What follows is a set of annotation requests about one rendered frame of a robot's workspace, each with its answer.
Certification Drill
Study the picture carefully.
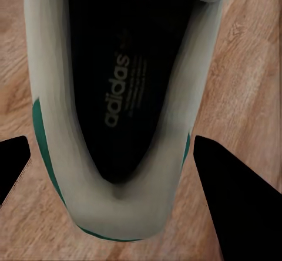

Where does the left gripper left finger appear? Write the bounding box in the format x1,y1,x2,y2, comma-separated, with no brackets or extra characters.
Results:
0,135,31,206

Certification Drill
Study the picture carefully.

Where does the gym shoe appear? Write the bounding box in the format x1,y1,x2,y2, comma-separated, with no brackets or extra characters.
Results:
24,0,224,242

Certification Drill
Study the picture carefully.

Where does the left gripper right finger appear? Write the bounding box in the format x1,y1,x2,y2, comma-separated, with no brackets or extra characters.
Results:
194,135,282,261

